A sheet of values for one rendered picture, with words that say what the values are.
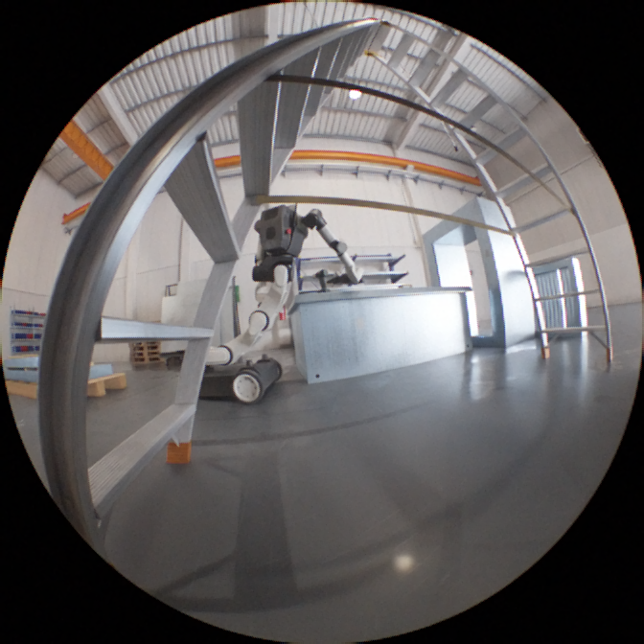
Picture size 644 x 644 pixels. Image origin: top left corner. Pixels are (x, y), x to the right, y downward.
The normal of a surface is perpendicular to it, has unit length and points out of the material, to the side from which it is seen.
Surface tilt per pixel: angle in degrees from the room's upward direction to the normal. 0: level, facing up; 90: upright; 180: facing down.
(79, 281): 88
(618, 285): 90
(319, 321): 90
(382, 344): 90
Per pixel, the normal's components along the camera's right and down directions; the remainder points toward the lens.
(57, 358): 0.24, -0.10
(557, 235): -0.98, 0.11
